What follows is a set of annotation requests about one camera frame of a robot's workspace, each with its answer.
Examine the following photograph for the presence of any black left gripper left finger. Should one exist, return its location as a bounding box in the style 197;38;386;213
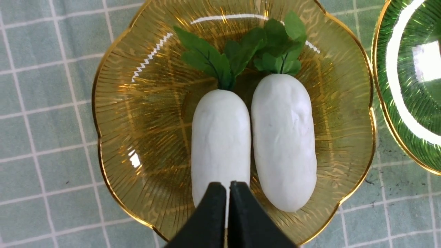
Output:
166;182;226;248

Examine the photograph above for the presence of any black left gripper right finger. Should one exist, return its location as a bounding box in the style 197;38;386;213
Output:
227;182;297;248

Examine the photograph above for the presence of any white radish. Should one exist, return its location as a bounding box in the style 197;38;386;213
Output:
174;26;267;227
251;11;317;212

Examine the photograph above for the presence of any amber ribbed glass plate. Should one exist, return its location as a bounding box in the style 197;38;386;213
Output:
92;0;376;246

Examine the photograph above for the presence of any green checkered tablecloth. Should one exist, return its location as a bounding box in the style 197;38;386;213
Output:
0;0;441;248

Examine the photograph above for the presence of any green ribbed glass plate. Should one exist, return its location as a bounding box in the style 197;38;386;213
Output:
371;0;441;175

